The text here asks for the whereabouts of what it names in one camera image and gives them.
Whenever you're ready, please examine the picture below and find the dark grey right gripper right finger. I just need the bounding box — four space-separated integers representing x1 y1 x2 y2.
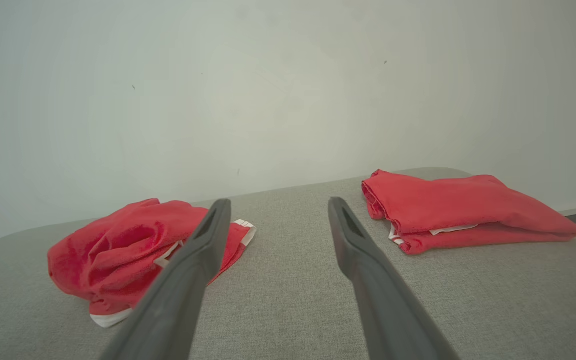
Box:
327 196 461 360

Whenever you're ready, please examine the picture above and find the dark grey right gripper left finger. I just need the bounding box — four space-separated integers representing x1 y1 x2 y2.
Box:
99 198 233 360

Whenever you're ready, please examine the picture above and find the red shorts white hem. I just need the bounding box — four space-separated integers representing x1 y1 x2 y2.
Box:
47 198 258 329

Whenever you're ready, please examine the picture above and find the red basketball jersey white trim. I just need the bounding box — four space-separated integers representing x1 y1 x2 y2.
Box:
361 169 576 256

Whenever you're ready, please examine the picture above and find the grey-green fabric cloth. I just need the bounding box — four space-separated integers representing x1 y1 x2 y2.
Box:
0 166 576 360

